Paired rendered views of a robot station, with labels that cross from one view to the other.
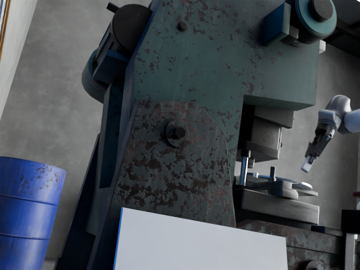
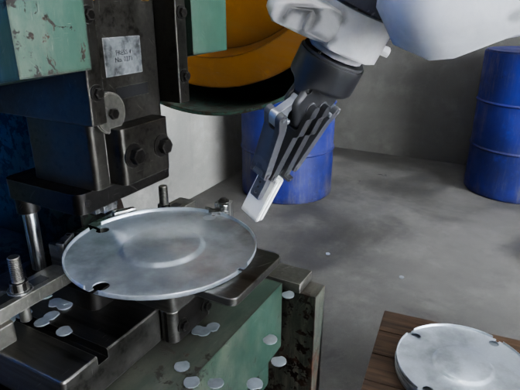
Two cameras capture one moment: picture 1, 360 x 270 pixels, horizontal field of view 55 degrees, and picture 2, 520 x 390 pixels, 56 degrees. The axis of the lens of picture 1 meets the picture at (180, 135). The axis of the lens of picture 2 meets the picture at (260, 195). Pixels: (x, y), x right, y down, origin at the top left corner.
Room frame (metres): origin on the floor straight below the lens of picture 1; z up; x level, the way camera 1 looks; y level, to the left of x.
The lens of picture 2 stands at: (1.03, -1.00, 1.13)
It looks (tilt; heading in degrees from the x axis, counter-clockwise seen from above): 21 degrees down; 51
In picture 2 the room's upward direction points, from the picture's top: straight up
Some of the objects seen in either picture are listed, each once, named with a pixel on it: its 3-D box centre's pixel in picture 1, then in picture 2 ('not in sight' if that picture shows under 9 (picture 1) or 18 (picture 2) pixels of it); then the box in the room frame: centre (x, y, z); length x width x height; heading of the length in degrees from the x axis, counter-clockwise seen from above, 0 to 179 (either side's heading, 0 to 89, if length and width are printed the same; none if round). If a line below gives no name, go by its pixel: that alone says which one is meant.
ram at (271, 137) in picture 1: (260, 115); (101, 73); (1.30, -0.30, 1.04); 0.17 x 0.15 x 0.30; 112
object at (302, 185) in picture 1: (271, 184); (162, 245); (1.33, -0.38, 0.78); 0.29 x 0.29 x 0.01
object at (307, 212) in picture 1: (241, 206); (109, 285); (1.28, -0.26, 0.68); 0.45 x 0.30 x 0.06; 22
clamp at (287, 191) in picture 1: (273, 182); (14, 292); (1.13, -0.33, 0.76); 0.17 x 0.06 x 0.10; 22
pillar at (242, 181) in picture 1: (244, 165); (32, 227); (1.18, -0.24, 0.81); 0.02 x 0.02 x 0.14
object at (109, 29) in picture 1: (121, 57); not in sight; (1.25, 0.28, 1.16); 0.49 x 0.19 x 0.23; 22
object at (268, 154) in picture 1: (246, 156); (94, 183); (1.28, -0.26, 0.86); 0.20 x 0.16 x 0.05; 22
